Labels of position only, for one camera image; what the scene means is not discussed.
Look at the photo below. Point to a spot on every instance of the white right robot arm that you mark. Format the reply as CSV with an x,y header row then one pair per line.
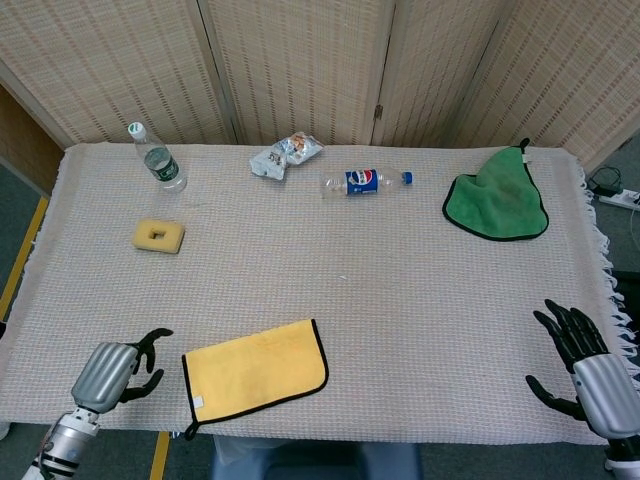
x,y
625,460

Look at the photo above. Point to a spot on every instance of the white power strip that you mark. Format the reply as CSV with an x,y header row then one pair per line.
x,y
622,199

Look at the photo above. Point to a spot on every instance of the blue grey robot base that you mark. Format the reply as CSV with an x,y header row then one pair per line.
x,y
300,460

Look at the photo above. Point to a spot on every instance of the brown wooden cabinet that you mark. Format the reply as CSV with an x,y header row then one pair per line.
x,y
25,145

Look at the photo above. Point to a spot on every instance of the beige woven tablecloth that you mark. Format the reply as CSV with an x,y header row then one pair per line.
x,y
400,300

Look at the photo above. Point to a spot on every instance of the green cloth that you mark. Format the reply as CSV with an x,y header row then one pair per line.
x,y
500,205

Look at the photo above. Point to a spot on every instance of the woven folding screen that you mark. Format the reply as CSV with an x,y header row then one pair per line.
x,y
300,65

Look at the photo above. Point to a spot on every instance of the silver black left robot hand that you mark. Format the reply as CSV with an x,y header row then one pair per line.
x,y
105,375

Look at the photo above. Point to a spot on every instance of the clear bottle with green label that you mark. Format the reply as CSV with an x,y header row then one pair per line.
x,y
162,167

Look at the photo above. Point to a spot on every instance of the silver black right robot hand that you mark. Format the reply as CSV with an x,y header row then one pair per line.
x,y
607,395

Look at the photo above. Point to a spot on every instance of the clear bottle with blue label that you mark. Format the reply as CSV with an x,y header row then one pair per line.
x,y
362,181

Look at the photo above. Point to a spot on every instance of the yellow cloth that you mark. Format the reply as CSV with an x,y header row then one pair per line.
x,y
260,370

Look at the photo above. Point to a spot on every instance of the brass screen hinge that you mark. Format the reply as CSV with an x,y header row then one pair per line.
x,y
379,111

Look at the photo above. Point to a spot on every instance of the yellow sponge with hole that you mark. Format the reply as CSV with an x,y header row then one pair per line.
x,y
142,240

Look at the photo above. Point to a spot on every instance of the crumpled silver snack bag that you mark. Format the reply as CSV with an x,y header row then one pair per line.
x,y
272,162

